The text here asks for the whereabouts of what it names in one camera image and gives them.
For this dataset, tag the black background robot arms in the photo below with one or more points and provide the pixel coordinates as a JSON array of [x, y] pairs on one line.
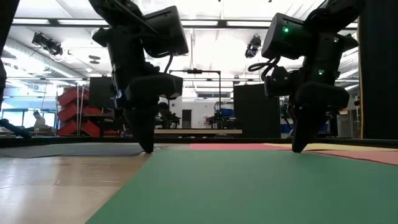
[[171, 119]]

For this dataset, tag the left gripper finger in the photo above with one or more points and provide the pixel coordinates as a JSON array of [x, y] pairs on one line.
[[144, 124]]

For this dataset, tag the green paper sheet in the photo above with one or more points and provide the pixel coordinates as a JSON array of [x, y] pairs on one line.
[[248, 186]]

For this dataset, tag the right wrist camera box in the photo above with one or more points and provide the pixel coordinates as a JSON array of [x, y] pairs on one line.
[[280, 82]]

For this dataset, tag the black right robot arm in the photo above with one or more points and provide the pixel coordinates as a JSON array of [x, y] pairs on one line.
[[323, 46]]

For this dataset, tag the black paper sheet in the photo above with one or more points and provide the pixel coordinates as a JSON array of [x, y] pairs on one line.
[[62, 150]]

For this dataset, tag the black ceiling discs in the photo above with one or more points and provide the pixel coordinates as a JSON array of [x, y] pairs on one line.
[[94, 57]]

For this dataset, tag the yellow paper sheet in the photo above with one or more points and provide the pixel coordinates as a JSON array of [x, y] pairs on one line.
[[342, 147]]

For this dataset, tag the black background robot workstation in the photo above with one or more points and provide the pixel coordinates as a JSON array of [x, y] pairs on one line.
[[284, 115]]

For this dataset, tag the red paper sheet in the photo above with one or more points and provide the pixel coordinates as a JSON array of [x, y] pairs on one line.
[[236, 146]]

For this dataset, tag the black divider board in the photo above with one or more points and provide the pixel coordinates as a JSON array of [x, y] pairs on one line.
[[258, 118]]

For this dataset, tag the black slanted bar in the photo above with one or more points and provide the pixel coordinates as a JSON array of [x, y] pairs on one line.
[[14, 129]]

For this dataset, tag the black ceiling camera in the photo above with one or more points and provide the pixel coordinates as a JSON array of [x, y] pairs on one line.
[[253, 46]]

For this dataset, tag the black monitor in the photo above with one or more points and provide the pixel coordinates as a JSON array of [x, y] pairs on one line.
[[99, 93]]

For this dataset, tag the black partition panel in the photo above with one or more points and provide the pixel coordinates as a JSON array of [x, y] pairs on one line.
[[379, 77]]

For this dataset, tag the person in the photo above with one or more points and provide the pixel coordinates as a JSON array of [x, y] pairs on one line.
[[38, 119], [164, 109]]

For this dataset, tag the black ceiling light rail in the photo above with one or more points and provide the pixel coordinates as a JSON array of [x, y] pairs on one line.
[[217, 22]]

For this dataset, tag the blue board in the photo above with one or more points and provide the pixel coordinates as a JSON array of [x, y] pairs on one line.
[[285, 128]]

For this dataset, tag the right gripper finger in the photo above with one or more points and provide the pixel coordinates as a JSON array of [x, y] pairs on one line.
[[304, 124]]

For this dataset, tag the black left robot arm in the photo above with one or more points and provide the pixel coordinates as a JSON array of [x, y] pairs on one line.
[[127, 40]]

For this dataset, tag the black aluminium table frame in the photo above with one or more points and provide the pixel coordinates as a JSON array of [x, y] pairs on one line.
[[62, 140]]

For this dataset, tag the orange paper sheet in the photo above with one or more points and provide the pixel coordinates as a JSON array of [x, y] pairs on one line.
[[373, 157]]

